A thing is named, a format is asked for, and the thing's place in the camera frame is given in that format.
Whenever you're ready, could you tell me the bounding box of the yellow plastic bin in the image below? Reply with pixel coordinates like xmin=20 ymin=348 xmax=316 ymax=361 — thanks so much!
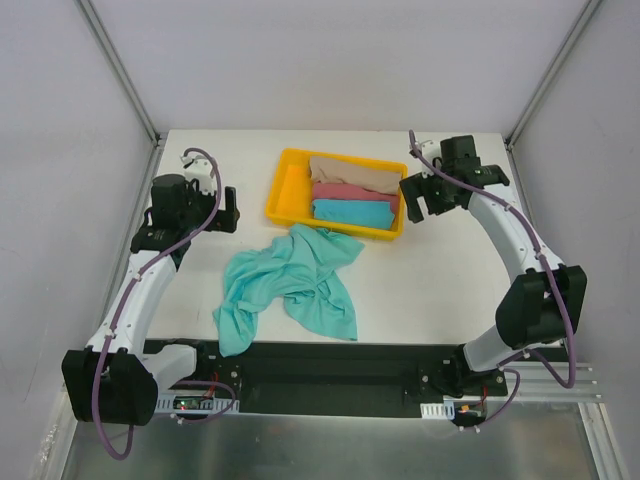
xmin=265 ymin=148 xmax=408 ymax=241

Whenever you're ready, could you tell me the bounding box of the teal green t shirt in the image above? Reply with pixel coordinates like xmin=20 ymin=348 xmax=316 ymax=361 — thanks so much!
xmin=213 ymin=224 xmax=364 ymax=357

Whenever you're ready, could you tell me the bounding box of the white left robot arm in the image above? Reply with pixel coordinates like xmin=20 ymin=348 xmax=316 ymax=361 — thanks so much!
xmin=62 ymin=174 xmax=240 ymax=426

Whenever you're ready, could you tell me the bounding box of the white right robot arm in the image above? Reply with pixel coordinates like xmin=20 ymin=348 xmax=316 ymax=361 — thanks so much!
xmin=400 ymin=135 xmax=587 ymax=398

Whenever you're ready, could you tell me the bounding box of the beige rolled t shirt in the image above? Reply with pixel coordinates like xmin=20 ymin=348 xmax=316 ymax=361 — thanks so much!
xmin=309 ymin=156 xmax=402 ymax=194

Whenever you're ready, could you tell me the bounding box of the blue rolled t shirt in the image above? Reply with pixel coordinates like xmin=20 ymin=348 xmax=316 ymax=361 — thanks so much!
xmin=312 ymin=199 xmax=395 ymax=230

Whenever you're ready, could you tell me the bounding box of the pink rolled t shirt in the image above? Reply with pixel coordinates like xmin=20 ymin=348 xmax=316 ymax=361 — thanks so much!
xmin=312 ymin=182 xmax=399 ymax=214

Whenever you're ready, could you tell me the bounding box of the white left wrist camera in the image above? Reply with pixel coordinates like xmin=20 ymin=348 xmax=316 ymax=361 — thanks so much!
xmin=181 ymin=153 xmax=216 ymax=195

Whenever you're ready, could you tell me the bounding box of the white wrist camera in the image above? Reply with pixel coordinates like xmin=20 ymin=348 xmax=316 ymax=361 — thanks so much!
xmin=409 ymin=140 xmax=442 ymax=176
xmin=181 ymin=153 xmax=216 ymax=195

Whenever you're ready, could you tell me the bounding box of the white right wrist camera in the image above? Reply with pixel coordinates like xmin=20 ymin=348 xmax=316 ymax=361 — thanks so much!
xmin=409 ymin=140 xmax=442 ymax=176

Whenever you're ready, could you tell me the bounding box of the right aluminium corner post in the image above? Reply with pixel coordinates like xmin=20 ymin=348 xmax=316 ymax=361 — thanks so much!
xmin=504 ymin=0 xmax=604 ymax=152

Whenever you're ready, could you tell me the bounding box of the aluminium corner post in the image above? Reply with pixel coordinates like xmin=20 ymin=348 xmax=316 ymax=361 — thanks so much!
xmin=74 ymin=0 xmax=162 ymax=146
xmin=504 ymin=0 xmax=604 ymax=152

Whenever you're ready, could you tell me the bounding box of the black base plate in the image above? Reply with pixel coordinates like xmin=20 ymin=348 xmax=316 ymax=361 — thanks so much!
xmin=142 ymin=339 xmax=508 ymax=419

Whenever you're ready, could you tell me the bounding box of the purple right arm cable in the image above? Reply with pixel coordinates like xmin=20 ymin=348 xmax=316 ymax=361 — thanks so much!
xmin=407 ymin=129 xmax=577 ymax=434

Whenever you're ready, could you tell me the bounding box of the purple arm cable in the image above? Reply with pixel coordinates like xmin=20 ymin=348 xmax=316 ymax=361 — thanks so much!
xmin=407 ymin=129 xmax=577 ymax=434
xmin=92 ymin=146 xmax=222 ymax=460

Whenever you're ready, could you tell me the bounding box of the left white cable duct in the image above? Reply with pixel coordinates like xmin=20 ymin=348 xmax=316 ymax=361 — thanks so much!
xmin=155 ymin=394 xmax=240 ymax=416

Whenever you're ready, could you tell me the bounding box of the white cable duct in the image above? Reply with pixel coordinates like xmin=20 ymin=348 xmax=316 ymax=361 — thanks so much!
xmin=420 ymin=400 xmax=455 ymax=421
xmin=155 ymin=394 xmax=240 ymax=416

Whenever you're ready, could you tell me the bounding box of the right white cable duct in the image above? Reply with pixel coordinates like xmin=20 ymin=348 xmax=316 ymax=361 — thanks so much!
xmin=420 ymin=400 xmax=455 ymax=421

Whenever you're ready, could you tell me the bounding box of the aluminium rail frame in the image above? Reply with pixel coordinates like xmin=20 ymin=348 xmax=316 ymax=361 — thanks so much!
xmin=509 ymin=362 xmax=605 ymax=403

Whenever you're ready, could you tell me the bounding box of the left aluminium corner post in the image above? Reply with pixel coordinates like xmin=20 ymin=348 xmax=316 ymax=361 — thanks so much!
xmin=74 ymin=0 xmax=162 ymax=146

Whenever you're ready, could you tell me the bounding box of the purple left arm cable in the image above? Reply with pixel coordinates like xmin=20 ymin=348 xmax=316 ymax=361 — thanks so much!
xmin=92 ymin=146 xmax=222 ymax=460

